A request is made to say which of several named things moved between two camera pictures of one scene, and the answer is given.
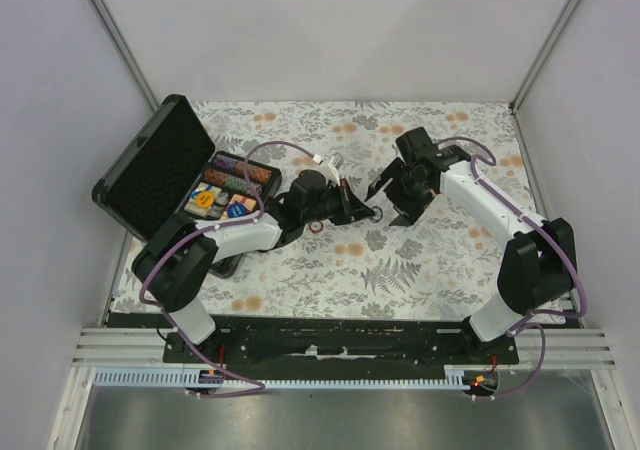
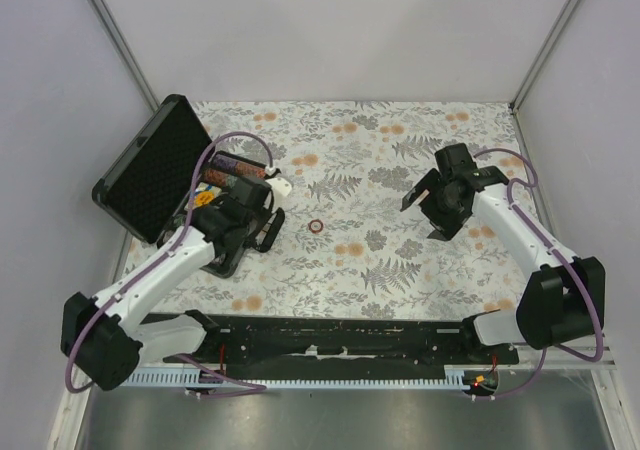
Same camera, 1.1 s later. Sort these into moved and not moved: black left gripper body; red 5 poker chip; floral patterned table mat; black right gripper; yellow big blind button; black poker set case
Moved: black left gripper body; black right gripper
Not moved: floral patterned table mat; black poker set case; yellow big blind button; red 5 poker chip
